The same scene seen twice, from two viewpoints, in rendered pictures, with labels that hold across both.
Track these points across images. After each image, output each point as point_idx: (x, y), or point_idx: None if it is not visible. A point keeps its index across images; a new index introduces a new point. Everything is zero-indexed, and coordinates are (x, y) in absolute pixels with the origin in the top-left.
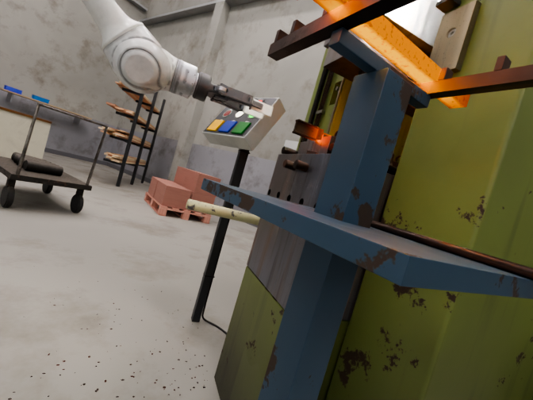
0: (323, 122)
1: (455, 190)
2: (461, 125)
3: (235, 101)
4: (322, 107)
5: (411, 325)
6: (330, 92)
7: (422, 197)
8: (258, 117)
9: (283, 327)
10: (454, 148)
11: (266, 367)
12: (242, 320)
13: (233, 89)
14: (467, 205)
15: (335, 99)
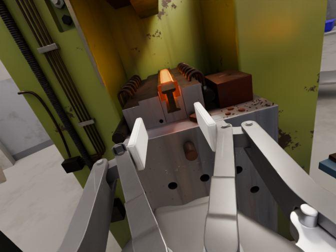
0: (71, 62)
1: (300, 76)
2: (290, 26)
3: (237, 181)
4: (50, 39)
5: (294, 157)
6: (39, 9)
7: (276, 91)
8: (147, 140)
9: None
10: (290, 47)
11: None
12: None
13: (297, 167)
14: (310, 82)
15: (57, 20)
